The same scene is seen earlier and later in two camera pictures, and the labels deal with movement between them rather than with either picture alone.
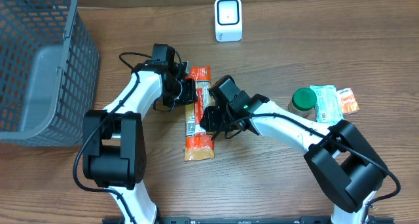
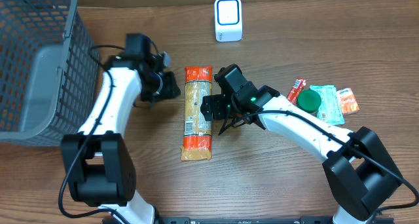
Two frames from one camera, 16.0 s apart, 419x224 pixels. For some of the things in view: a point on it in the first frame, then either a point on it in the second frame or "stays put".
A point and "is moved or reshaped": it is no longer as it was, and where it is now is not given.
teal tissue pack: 327,107 stays put
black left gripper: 188,90 -> 169,89
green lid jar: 303,103 is moved or reshaped
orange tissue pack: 348,102 stays put
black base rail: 249,220 stays put
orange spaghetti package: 199,144 stays put
